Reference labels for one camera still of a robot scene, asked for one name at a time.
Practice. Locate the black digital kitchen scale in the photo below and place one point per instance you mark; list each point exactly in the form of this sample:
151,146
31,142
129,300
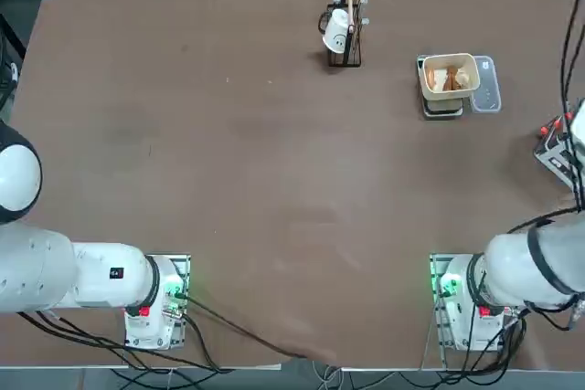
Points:
441,109

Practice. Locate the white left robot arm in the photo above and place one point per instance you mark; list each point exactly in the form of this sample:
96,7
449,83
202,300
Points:
91,276

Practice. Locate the brown bread piece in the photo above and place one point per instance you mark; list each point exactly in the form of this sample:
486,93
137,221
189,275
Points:
451,79

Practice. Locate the white smiley mug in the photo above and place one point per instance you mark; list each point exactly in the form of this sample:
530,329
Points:
337,31

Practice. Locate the cream rectangular container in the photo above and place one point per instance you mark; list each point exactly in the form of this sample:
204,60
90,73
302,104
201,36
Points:
450,60

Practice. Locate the round beige pastry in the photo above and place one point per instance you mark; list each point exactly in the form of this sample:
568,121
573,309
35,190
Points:
463,76

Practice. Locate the golden bread roll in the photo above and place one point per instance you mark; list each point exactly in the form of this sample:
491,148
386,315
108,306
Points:
432,77

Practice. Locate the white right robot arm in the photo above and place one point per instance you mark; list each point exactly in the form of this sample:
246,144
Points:
512,262

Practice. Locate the clear plastic lid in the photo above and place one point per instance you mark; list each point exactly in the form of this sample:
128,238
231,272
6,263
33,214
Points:
486,88

